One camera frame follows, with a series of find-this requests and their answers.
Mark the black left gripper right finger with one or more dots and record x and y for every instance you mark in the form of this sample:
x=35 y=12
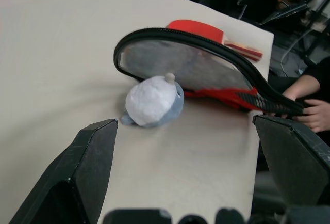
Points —
x=296 y=162

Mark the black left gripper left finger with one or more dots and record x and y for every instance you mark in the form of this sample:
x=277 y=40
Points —
x=77 y=172

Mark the blue and white plush toy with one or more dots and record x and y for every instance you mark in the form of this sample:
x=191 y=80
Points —
x=149 y=100

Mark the black red paddle case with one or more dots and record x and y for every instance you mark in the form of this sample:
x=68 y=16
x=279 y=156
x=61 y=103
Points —
x=206 y=69

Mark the red table tennis paddle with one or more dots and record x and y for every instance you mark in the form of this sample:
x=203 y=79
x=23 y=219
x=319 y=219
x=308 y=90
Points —
x=196 y=28

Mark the person's left hand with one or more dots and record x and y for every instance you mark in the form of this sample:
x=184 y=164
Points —
x=318 y=115

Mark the person's right hand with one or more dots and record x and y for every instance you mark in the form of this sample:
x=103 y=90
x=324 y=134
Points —
x=304 y=86

